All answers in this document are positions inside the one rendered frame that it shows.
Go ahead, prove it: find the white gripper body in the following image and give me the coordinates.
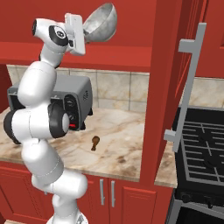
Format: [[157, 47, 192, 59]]
[[64, 12, 87, 57]]

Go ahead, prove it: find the grey metal bowl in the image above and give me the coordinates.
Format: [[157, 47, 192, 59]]
[[82, 3, 118, 45]]

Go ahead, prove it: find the red open cabinet door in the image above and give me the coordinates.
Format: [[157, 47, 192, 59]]
[[139, 0, 210, 188]]

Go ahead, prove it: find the brown raw chicken drumstick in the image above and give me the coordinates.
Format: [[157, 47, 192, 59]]
[[90, 135, 102, 152]]

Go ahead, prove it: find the red base cabinet door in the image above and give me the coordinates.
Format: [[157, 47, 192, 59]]
[[108, 177, 173, 224], [73, 174, 109, 224], [0, 161, 56, 224]]

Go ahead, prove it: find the grey toaster oven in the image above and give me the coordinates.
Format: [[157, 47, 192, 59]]
[[7, 73, 95, 132]]

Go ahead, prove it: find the black stove with grates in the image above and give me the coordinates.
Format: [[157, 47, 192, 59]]
[[166, 105, 224, 224]]

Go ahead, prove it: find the black stove knob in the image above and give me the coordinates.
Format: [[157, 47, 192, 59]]
[[180, 193, 191, 204], [203, 196, 216, 208]]

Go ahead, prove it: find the red wall cabinet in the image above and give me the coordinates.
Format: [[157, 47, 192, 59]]
[[0, 0, 158, 74], [194, 0, 224, 80]]

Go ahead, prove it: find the grey long door handle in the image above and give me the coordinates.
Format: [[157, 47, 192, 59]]
[[163, 22, 207, 153]]

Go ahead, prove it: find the grey base cabinet handle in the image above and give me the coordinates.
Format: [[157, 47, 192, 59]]
[[99, 178, 106, 207], [110, 180, 116, 208]]

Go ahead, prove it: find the grey oven door handle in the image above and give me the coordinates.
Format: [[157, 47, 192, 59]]
[[165, 198, 224, 224]]

